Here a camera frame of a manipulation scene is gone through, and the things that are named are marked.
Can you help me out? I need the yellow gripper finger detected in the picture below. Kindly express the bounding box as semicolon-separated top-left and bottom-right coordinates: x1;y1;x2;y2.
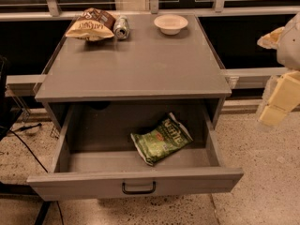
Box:
258;71;300;127
257;26;284;50

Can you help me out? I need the green jalapeno chip bag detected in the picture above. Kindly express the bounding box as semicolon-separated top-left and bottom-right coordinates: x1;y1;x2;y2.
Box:
130;112;193;166

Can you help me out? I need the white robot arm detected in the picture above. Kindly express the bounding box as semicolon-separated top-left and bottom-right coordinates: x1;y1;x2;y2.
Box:
257;13;300;128

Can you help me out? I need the grey cabinet with counter top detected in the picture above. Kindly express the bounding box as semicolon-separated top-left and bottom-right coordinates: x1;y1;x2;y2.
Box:
33;13;233;133

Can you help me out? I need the brown chip bag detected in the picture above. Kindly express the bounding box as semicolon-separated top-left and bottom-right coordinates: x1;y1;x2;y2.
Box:
66;7;116;41

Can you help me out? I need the grey open top drawer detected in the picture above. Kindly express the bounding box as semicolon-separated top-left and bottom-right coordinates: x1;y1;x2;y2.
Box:
27;102;243;201

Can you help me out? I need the white bowl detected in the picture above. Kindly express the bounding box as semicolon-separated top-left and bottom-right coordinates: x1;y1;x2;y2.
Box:
154;14;188;35

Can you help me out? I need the silver soda can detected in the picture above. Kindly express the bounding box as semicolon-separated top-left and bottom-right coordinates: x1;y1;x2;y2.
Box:
113;16;130;40

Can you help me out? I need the grey metal window railing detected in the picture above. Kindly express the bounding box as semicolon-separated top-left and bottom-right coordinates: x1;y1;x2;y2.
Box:
0;0;300;22

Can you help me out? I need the black object at left edge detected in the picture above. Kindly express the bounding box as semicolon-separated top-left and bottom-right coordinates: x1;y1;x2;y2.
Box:
0;55;22;141

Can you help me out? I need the black drawer handle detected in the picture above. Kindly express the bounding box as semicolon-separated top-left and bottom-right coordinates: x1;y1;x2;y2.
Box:
122;182;157;195

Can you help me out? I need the black floor cable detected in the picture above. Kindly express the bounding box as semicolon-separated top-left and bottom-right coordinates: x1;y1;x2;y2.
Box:
0;122;65;225

